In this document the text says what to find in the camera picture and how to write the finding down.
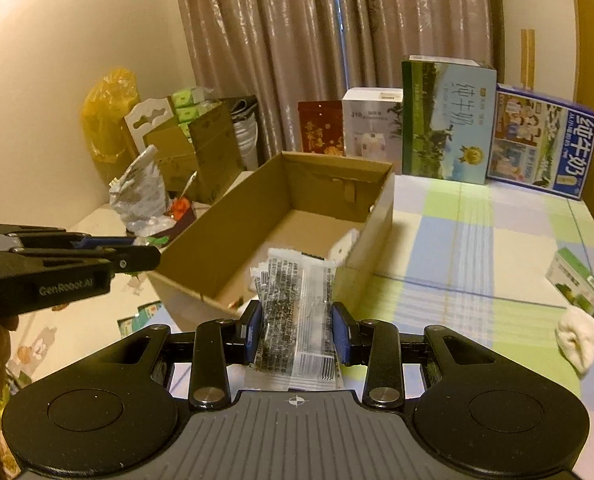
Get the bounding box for beige curtain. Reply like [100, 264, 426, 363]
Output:
[178, 0, 503, 157]

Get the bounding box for open brown cardboard box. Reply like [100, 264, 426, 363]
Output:
[149, 152, 394, 332]

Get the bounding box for green tissue packs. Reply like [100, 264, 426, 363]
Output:
[171, 87, 221, 124]

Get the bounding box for white humidifier product box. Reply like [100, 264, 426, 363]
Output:
[341, 87, 403, 167]

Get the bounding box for white square lidded container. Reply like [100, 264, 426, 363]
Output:
[327, 228, 360, 266]

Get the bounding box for green tissue pack bundle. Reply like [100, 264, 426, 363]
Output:
[117, 301, 163, 338]

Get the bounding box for brown cardboard carton stack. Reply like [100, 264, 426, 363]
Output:
[144, 102, 245, 204]

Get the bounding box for red gift box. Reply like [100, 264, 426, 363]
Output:
[298, 101, 344, 156]

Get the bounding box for plaid blue green tablecloth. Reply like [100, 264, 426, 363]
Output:
[116, 173, 594, 480]

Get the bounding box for light blue milk carton box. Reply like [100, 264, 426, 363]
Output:
[402, 55, 498, 184]

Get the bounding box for green medicine box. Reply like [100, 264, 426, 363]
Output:
[545, 247, 594, 316]

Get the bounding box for white knitted cloth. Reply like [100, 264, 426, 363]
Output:
[555, 306, 594, 375]

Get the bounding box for black printed snack packets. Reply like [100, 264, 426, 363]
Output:
[245, 248, 344, 391]

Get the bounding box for white carved chair back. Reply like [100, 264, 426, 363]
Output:
[123, 96, 178, 153]

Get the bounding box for silver foil bag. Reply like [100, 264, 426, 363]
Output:
[109, 145, 176, 237]

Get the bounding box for yellow plastic bag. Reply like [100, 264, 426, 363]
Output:
[81, 67, 140, 185]

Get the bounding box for dark blue milk carton box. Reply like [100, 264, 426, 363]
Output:
[488, 84, 594, 200]

